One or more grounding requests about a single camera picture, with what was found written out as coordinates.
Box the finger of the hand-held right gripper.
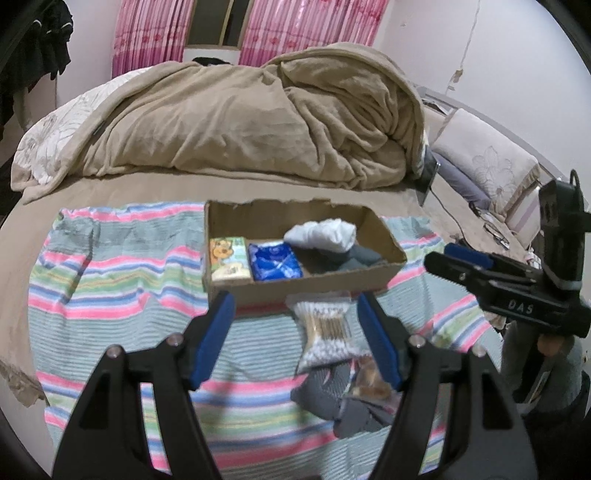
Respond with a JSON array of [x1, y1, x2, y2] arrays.
[[424, 251, 491, 292], [444, 243, 497, 270]]

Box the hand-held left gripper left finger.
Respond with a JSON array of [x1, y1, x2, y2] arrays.
[[51, 292, 236, 480]]

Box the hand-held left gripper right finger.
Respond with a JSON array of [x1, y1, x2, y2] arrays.
[[357, 292, 544, 480]]

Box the cotton swab bag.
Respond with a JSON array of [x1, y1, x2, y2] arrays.
[[285, 292, 366, 376]]

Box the cardboard box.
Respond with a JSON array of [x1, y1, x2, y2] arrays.
[[204, 198, 408, 309]]

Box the person's right forearm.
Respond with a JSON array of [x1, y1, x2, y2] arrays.
[[501, 318, 589, 418]]

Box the person's right hand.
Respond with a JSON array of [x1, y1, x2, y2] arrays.
[[538, 332, 563, 360]]

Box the eyeglasses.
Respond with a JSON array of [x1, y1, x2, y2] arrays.
[[482, 220, 511, 250]]

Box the clear packet with brown contents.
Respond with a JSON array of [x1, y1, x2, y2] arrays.
[[343, 354, 394, 401]]

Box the grey blue pillow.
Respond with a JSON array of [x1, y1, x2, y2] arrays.
[[430, 151, 491, 210]]

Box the green orange tissue packet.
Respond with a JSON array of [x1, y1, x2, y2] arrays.
[[209, 237, 253, 282]]

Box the grey crumpled cloth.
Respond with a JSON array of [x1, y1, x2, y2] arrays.
[[290, 362, 403, 440]]

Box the dark tablet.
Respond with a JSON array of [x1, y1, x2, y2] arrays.
[[417, 150, 438, 208]]

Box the dark grey folded cloth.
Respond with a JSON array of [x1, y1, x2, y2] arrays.
[[294, 244, 389, 278]]

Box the white floral pillow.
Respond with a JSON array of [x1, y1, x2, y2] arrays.
[[431, 108, 542, 217]]

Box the blue plastic packet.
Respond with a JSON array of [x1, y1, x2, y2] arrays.
[[247, 240, 304, 281]]

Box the striped pastel towel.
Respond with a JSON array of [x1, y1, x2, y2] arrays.
[[27, 202, 502, 480]]

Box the white rolled cloth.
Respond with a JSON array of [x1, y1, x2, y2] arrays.
[[283, 219, 358, 254]]

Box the grey bed headboard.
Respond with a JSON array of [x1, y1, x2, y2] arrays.
[[416, 83, 575, 185]]

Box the bed with tan sheet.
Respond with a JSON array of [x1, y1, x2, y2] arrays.
[[0, 166, 532, 407]]

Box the beige fleece blanket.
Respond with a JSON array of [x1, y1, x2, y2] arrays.
[[10, 41, 426, 204]]

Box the white floral quilt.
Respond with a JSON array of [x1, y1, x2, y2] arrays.
[[10, 71, 134, 185]]

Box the pink curtain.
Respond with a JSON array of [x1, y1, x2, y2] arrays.
[[111, 0, 194, 79], [238, 0, 389, 65]]

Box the window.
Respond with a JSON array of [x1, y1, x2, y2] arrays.
[[184, 0, 252, 51]]

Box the dark hanging clothes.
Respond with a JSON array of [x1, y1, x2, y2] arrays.
[[0, 0, 75, 134]]

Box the black cable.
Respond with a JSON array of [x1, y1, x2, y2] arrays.
[[429, 187, 476, 245]]

